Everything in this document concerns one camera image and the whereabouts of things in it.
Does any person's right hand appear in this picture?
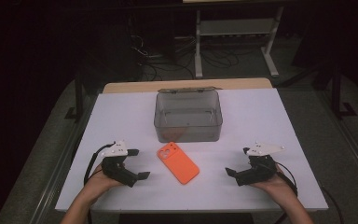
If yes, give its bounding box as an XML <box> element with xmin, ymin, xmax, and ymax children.
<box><xmin>250</xmin><ymin>164</ymin><xmax>296</xmax><ymax>203</ymax></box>

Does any orange phone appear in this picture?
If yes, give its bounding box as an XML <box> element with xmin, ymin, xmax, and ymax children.
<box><xmin>157</xmin><ymin>141</ymin><xmax>200</xmax><ymax>186</ymax></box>

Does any black floor cable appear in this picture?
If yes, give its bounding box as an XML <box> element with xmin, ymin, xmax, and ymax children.
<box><xmin>321</xmin><ymin>186</ymin><xmax>345</xmax><ymax>224</ymax></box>

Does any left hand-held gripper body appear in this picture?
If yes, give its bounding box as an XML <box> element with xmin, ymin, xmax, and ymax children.
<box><xmin>101</xmin><ymin>139</ymin><xmax>139</xmax><ymax>189</ymax></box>

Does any right hand-held gripper black cable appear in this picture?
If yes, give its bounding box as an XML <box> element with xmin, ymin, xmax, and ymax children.
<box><xmin>274</xmin><ymin>161</ymin><xmax>299</xmax><ymax>224</ymax></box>

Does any black metal stand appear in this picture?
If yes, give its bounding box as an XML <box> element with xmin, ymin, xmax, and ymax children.
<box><xmin>330</xmin><ymin>62</ymin><xmax>358</xmax><ymax>119</ymax></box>
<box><xmin>64</xmin><ymin>71</ymin><xmax>86</xmax><ymax>123</ymax></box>

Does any tangle of black floor cables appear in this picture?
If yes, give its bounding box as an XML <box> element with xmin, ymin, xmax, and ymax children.
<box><xmin>130</xmin><ymin>32</ymin><xmax>241</xmax><ymax>82</ymax></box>

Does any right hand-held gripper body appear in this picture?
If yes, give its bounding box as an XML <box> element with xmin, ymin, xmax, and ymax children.
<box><xmin>234</xmin><ymin>142</ymin><xmax>286</xmax><ymax>187</ymax></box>

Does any left hand-held gripper black cable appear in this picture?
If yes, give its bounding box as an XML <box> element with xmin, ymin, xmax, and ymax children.
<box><xmin>83</xmin><ymin>142</ymin><xmax>117</xmax><ymax>224</ymax></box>

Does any person's left hand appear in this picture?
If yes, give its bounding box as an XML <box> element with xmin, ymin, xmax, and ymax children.
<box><xmin>85</xmin><ymin>162</ymin><xmax>124</xmax><ymax>201</ymax></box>

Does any transparent grey storage box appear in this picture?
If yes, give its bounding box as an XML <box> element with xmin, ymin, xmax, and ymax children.
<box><xmin>153</xmin><ymin>86</ymin><xmax>224</xmax><ymax>144</ymax></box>

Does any grey metal floor rail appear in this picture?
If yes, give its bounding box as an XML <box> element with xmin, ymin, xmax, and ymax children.
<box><xmin>29</xmin><ymin>92</ymin><xmax>98</xmax><ymax>224</ymax></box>
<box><xmin>320</xmin><ymin>90</ymin><xmax>358</xmax><ymax>188</ymax></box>

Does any hand-held gripper black cable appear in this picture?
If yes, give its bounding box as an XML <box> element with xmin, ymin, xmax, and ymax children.
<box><xmin>83</xmin><ymin>142</ymin><xmax>117</xmax><ymax>224</ymax></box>
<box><xmin>274</xmin><ymin>161</ymin><xmax>299</xmax><ymax>224</ymax></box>

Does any white metal desk frame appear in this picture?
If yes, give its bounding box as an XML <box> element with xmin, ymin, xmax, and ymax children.
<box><xmin>194</xmin><ymin>6</ymin><xmax>285</xmax><ymax>78</ymax></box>

